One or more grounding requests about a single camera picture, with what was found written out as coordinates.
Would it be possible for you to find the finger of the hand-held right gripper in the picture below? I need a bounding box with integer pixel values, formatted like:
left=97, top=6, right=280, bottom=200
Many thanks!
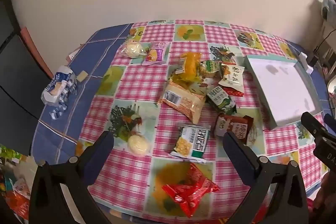
left=301, top=112, right=328, bottom=141
left=324, top=114, right=336, bottom=132

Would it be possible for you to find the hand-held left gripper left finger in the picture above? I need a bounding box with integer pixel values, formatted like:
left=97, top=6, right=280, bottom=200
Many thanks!
left=29, top=131, right=114, bottom=224

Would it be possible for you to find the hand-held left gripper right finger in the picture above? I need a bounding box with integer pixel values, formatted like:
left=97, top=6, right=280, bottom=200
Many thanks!
left=223, top=131, right=308, bottom=224

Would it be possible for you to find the brown red snack packet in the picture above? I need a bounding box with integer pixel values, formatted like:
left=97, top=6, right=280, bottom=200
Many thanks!
left=215, top=112, right=255, bottom=146

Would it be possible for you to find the pale yellow round pastry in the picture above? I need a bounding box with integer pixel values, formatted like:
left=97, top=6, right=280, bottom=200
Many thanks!
left=128, top=135, right=151, bottom=157

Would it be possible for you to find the white green corn snack packet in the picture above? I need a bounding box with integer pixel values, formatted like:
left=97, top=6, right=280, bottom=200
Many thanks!
left=169, top=124, right=212, bottom=164

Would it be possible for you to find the white shallow box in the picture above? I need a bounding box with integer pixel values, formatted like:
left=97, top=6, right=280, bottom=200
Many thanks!
left=244, top=55, right=324, bottom=130

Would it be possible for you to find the green and white biscuit packet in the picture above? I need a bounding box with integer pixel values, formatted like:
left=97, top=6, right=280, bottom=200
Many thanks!
left=205, top=85, right=237, bottom=115

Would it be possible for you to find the beige cracker packet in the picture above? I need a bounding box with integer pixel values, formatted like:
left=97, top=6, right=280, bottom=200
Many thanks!
left=158, top=81, right=206, bottom=125

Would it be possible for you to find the cream snack packet brown print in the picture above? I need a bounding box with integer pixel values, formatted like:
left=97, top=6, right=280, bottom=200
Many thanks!
left=218, top=63, right=245, bottom=92

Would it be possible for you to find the yellow clear snack packet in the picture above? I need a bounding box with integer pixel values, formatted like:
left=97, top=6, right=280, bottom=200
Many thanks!
left=168, top=51, right=208, bottom=94

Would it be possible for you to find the purple snack packet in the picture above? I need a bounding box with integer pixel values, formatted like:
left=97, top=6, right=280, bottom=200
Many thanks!
left=141, top=42, right=171, bottom=65

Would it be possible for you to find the person's right hand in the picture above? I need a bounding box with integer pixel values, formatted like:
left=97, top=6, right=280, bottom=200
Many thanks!
left=314, top=170, right=336, bottom=212

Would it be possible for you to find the pink checked printed tablecloth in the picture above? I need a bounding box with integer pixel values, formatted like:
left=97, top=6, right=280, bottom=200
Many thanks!
left=75, top=19, right=324, bottom=224

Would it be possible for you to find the small red foil packet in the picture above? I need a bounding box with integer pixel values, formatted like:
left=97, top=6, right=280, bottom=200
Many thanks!
left=224, top=88, right=244, bottom=97

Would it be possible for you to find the small white device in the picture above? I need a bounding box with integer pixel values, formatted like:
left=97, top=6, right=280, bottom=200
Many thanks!
left=298, top=52, right=314, bottom=74

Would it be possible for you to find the crumpled blue white wrapper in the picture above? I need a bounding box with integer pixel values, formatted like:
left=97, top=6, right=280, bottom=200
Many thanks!
left=41, top=65, right=76, bottom=121

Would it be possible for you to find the round green biscuit packet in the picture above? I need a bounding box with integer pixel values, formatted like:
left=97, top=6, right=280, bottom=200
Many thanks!
left=197, top=59, right=223, bottom=80

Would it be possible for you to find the pinkish paper sheet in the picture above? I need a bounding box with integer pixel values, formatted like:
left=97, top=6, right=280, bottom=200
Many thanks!
left=66, top=43, right=86, bottom=62

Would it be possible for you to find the colourful printed bag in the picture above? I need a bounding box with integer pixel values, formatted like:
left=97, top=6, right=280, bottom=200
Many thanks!
left=0, top=145, right=33, bottom=222

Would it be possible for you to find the round pastry in clear wrapper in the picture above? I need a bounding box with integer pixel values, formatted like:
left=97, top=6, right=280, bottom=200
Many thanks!
left=120, top=40, right=147, bottom=58

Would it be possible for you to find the black cabinet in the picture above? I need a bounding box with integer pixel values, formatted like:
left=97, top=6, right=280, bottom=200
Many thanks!
left=0, top=11, right=53, bottom=156

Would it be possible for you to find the light blue cloth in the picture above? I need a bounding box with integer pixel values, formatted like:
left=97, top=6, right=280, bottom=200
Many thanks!
left=322, top=0, right=336, bottom=20

